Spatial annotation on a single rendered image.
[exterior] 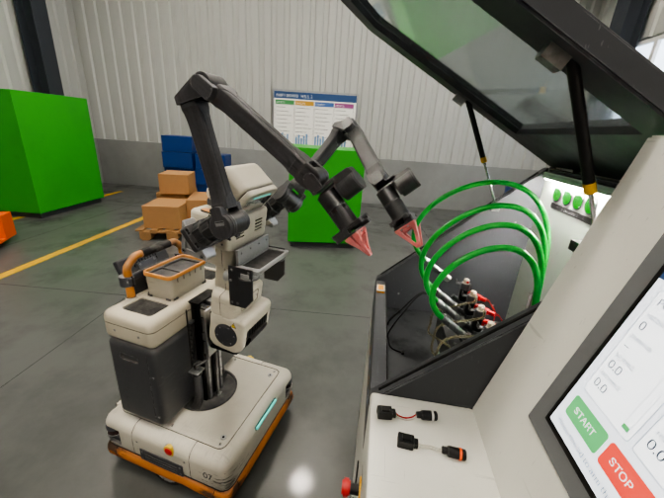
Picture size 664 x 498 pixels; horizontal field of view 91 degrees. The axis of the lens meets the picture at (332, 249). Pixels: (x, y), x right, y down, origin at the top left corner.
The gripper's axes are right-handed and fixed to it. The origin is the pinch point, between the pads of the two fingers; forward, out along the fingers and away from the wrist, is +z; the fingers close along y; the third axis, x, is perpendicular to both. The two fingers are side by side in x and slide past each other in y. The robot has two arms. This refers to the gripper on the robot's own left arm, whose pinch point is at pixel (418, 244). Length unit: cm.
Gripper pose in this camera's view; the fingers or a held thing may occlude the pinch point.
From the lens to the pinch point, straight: 99.4
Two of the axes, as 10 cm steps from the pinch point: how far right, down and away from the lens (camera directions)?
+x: -7.5, 5.2, 4.2
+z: 4.9, 8.5, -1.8
